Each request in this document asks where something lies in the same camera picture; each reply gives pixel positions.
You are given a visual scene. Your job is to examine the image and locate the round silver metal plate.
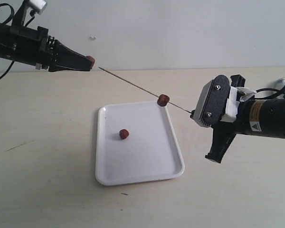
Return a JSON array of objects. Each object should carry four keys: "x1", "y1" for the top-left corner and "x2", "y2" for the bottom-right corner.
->
[{"x1": 273, "y1": 77, "x2": 285, "y2": 90}]

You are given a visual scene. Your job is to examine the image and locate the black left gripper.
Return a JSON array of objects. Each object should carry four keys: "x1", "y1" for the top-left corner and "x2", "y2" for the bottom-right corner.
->
[{"x1": 36, "y1": 27, "x2": 92, "y2": 72}]

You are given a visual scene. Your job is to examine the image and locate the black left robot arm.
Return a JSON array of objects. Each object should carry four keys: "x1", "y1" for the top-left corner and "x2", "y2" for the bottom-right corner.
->
[{"x1": 0, "y1": 24, "x2": 93, "y2": 72}]

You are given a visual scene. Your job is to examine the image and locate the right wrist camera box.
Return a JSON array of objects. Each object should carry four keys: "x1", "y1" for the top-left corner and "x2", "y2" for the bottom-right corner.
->
[{"x1": 190, "y1": 75, "x2": 230, "y2": 128}]

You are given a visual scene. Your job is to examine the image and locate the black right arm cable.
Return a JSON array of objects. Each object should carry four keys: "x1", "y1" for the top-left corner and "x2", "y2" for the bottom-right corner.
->
[{"x1": 251, "y1": 77, "x2": 285, "y2": 100}]

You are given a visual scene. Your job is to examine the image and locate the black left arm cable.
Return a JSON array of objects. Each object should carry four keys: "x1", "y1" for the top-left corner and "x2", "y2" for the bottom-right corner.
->
[{"x1": 0, "y1": 2, "x2": 36, "y2": 86}]

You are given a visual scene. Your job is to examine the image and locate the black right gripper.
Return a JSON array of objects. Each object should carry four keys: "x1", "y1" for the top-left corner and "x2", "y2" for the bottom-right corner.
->
[{"x1": 204, "y1": 75, "x2": 247, "y2": 164}]

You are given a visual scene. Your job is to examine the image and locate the thin metal skewer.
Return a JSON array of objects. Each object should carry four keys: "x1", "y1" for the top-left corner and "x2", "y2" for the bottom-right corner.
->
[{"x1": 98, "y1": 66, "x2": 192, "y2": 114}]

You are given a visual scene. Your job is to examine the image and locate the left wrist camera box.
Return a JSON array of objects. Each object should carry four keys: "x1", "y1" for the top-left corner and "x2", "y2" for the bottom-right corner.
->
[{"x1": 28, "y1": 0, "x2": 48, "y2": 15}]

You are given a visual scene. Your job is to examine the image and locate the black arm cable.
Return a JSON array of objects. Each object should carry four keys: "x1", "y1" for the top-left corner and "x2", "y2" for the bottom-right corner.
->
[
  {"x1": 251, "y1": 77, "x2": 285, "y2": 100},
  {"x1": 0, "y1": 2, "x2": 36, "y2": 86}
]

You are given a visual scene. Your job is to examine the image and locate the white padding under right camera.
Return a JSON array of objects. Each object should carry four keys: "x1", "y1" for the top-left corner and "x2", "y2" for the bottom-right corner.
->
[{"x1": 220, "y1": 86, "x2": 257, "y2": 123}]

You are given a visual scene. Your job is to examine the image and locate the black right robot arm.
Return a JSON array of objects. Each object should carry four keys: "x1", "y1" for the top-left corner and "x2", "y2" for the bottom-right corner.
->
[{"x1": 205, "y1": 86, "x2": 285, "y2": 163}]

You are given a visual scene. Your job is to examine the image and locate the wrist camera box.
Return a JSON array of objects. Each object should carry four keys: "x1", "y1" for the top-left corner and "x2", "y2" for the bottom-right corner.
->
[
  {"x1": 28, "y1": 0, "x2": 48, "y2": 15},
  {"x1": 190, "y1": 75, "x2": 230, "y2": 128}
]

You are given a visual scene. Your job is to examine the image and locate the white rectangular plastic tray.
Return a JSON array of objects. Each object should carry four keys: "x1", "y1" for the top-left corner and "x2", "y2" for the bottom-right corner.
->
[{"x1": 95, "y1": 101, "x2": 185, "y2": 186}]

